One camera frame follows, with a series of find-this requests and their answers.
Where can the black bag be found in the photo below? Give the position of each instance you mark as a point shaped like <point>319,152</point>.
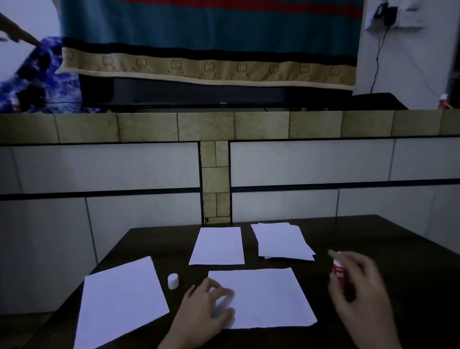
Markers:
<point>379,101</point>

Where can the large white paper sheet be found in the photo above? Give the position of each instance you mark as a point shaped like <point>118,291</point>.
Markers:
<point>120,305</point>

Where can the blue floral cloth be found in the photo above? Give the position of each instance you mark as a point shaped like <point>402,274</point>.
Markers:
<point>34,77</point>

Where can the black charger plug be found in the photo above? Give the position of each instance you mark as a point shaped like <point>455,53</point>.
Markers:
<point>386,14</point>

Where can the small white paper sheet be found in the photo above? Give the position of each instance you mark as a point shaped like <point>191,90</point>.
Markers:
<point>218,246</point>

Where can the wide white paper sheet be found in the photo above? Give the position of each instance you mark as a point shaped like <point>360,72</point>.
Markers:
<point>267,296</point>

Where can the white glue stick cap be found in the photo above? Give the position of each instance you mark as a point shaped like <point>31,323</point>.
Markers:
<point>173,281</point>

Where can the white wall socket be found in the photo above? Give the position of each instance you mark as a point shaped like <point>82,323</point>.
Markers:
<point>408,16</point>

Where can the stack of white paper sheets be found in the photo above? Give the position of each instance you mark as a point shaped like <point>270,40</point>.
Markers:
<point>282,241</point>

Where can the red and white glue stick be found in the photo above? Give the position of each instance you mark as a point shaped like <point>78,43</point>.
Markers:
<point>338,271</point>

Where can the small red and white bottle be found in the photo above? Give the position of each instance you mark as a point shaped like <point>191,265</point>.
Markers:
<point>15,104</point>
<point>443,101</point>

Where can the person's left hand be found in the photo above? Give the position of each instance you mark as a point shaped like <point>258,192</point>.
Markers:
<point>196,316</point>

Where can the person's left thumb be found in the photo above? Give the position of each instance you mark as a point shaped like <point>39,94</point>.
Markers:
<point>224,318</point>

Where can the teal striped blanket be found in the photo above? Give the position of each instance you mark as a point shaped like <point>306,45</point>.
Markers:
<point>215,39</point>

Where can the black television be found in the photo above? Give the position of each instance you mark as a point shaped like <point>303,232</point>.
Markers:
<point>215,94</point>

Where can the person's right thumb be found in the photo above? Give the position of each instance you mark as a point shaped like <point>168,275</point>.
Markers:
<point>336,291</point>

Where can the person's left forearm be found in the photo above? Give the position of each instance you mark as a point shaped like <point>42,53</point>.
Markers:
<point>178,344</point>

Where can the person's right hand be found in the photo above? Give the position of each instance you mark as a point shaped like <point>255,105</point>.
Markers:
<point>366,305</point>

